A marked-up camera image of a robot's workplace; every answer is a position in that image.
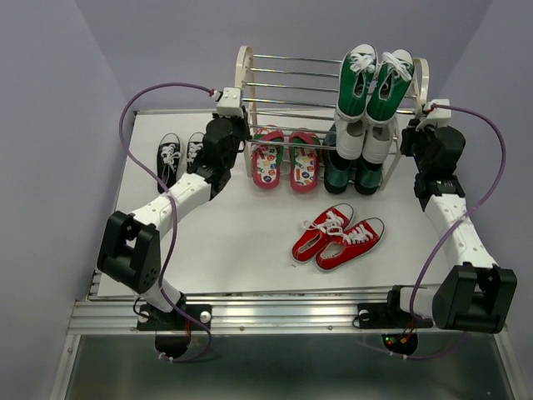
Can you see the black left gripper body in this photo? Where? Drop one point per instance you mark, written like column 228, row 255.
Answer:
column 241, row 132

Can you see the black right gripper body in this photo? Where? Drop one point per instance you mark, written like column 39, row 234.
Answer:
column 414, row 142

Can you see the pink slipper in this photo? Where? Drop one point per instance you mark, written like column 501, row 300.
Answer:
column 304, row 160
column 266, row 158

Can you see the cream shoe shelf chrome bars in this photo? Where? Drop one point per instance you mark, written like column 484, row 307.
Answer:
column 292, row 89

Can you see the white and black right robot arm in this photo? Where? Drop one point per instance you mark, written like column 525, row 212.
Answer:
column 476, row 294

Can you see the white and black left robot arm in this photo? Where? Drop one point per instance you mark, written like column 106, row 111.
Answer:
column 130, row 252

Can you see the right black canvas sneaker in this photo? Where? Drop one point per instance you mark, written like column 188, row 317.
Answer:
column 194, row 146

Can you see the black canvas sneaker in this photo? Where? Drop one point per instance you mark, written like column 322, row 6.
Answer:
column 169, row 156
column 194, row 146

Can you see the right white sneaker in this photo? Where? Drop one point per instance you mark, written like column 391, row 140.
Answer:
column 377, row 143

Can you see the white sneaker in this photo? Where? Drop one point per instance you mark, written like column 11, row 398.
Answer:
column 350, row 138
column 377, row 143

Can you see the left black canvas sneaker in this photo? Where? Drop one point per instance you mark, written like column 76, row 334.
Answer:
column 169, row 156

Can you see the left white sneaker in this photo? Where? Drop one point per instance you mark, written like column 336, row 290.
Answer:
column 350, row 138

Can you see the right green canvas sneaker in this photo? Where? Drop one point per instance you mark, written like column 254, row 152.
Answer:
column 393, row 80

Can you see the green canvas sneaker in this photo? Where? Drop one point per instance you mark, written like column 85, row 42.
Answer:
column 357, row 71
column 393, row 80

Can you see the left dark green loafer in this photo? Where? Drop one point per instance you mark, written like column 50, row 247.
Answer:
column 337, row 170

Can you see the left green canvas sneaker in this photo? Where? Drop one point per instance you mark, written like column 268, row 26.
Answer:
column 357, row 71

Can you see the right red canvas sneaker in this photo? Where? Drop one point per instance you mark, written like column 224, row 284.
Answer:
column 350, row 244

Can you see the red canvas sneaker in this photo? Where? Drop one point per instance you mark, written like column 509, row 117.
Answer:
column 320, row 231
column 350, row 244

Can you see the left red canvas sneaker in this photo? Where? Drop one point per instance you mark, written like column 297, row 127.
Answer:
column 320, row 231

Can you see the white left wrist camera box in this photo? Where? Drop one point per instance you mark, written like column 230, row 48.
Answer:
column 230, row 103

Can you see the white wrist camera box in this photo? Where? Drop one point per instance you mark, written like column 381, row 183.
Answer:
column 230, row 103
column 434, row 115

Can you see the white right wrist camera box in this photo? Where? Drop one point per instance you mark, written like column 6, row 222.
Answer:
column 434, row 115

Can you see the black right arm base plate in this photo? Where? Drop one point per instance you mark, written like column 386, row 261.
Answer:
column 380, row 315

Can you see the aluminium mounting rail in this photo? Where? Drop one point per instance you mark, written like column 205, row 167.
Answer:
column 234, row 316

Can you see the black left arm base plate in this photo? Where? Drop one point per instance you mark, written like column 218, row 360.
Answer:
column 158, row 321

